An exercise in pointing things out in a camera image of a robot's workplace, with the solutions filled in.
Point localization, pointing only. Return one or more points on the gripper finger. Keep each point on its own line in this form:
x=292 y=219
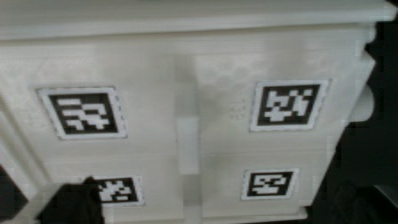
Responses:
x=74 y=207

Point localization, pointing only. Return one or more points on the white cabinet body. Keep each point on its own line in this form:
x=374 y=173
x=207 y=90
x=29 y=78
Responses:
x=145 y=78

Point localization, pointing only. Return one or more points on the white cabinet door panel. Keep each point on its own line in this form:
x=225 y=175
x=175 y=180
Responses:
x=251 y=187

